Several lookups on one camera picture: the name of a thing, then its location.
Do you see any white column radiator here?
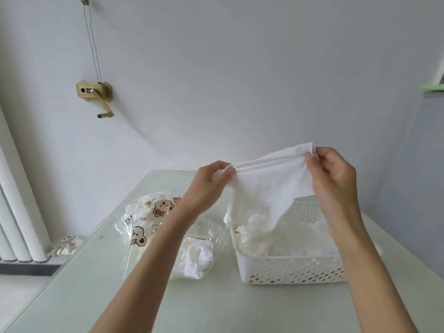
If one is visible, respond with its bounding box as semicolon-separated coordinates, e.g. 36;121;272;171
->
0;104;53;263

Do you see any clear bear-print plastic bag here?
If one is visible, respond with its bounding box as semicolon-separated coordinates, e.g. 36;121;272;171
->
112;191;229;280

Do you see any person's left forearm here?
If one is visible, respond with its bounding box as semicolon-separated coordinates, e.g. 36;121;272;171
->
88;211;209;333

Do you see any person's left hand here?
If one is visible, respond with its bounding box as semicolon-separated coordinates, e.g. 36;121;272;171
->
175;161;237;223

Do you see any brass wall crank winch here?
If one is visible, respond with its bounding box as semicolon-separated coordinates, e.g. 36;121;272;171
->
76;79;115;119

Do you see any stack of white gloves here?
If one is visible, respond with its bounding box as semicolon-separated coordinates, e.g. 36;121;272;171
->
234;218;342;257

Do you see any person's right forearm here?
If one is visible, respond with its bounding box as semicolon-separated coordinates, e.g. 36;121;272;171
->
327;223;419;333

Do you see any white perforated plastic basket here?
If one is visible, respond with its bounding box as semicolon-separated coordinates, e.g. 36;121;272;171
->
229;199;382;285

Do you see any white radiator valve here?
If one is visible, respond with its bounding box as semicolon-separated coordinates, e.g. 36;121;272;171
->
48;234;82;257

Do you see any thin steel winch cable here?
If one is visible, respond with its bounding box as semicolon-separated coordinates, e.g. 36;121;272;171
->
81;0;104;84

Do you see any person's right hand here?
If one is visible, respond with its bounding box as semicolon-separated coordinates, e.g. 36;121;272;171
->
305;147;365;241

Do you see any white cotton glove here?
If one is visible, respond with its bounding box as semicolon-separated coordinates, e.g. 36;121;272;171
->
223;142;318;234

